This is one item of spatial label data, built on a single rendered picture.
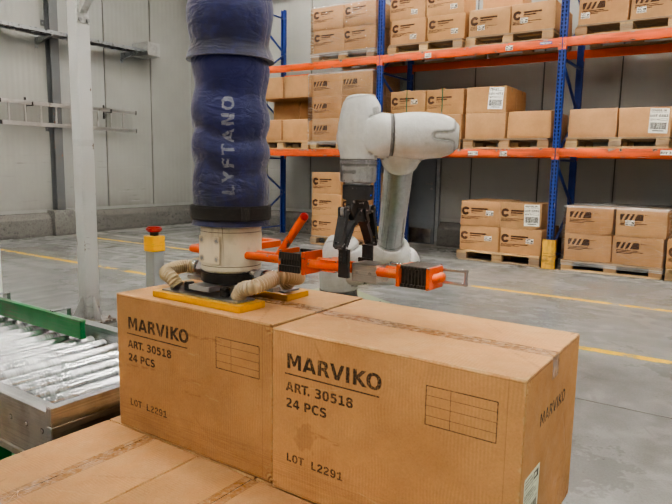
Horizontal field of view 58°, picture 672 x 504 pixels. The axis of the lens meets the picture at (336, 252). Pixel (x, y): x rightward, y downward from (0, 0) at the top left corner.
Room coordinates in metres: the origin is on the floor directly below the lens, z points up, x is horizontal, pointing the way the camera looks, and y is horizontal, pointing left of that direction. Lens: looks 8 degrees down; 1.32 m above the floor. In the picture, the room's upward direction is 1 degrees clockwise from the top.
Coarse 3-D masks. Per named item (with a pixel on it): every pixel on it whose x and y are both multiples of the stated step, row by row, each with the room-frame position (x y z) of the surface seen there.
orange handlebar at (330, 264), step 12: (264, 240) 1.98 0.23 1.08; (276, 240) 1.94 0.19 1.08; (252, 252) 1.65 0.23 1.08; (264, 252) 1.67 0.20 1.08; (312, 264) 1.52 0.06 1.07; (324, 264) 1.50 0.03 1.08; (336, 264) 1.48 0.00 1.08; (384, 276) 1.41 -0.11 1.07; (432, 276) 1.34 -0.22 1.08; (444, 276) 1.35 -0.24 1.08
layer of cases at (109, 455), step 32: (32, 448) 1.58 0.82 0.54; (64, 448) 1.58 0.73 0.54; (96, 448) 1.58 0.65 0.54; (128, 448) 1.59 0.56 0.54; (160, 448) 1.59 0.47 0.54; (0, 480) 1.41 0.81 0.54; (32, 480) 1.41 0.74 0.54; (64, 480) 1.41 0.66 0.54; (96, 480) 1.41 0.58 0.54; (128, 480) 1.42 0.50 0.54; (160, 480) 1.42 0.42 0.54; (192, 480) 1.42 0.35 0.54; (224, 480) 1.42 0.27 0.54; (256, 480) 1.44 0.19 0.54
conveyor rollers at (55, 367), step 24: (0, 336) 2.67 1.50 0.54; (24, 336) 2.67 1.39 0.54; (48, 336) 2.67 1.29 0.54; (0, 360) 2.32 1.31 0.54; (24, 360) 2.31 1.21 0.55; (48, 360) 2.31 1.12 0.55; (72, 360) 2.37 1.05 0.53; (96, 360) 2.36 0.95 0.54; (24, 384) 2.05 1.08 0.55; (48, 384) 2.10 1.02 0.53; (72, 384) 2.08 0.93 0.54; (96, 384) 2.07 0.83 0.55
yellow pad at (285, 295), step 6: (294, 288) 1.74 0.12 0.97; (258, 294) 1.73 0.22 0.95; (264, 294) 1.71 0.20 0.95; (270, 294) 1.70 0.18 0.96; (276, 294) 1.69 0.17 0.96; (282, 294) 1.68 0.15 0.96; (288, 294) 1.68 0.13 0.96; (294, 294) 1.69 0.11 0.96; (300, 294) 1.71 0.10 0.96; (306, 294) 1.74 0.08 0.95; (282, 300) 1.68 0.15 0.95; (288, 300) 1.67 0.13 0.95
